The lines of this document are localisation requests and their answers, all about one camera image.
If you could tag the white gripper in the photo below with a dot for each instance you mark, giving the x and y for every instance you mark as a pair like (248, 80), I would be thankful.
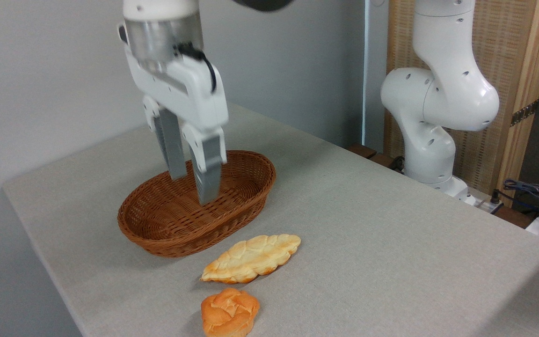
(199, 96)

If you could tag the round golden bread roll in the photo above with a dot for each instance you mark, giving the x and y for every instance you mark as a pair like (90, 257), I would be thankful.
(228, 312)

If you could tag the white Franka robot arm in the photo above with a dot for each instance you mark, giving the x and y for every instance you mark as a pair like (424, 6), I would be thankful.
(442, 93)

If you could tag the long flat braided bread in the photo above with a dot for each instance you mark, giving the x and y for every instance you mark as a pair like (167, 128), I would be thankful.
(251, 258)

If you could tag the brown wicker basket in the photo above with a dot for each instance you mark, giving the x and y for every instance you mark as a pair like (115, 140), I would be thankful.
(157, 224)

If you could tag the brown wooden platform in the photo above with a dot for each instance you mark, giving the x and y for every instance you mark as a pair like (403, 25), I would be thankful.
(367, 152)

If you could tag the grey fabric tablecloth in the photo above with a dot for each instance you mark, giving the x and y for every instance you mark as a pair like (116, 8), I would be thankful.
(391, 262)

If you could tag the black screen hinge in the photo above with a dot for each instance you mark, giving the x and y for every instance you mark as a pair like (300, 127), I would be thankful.
(524, 113)

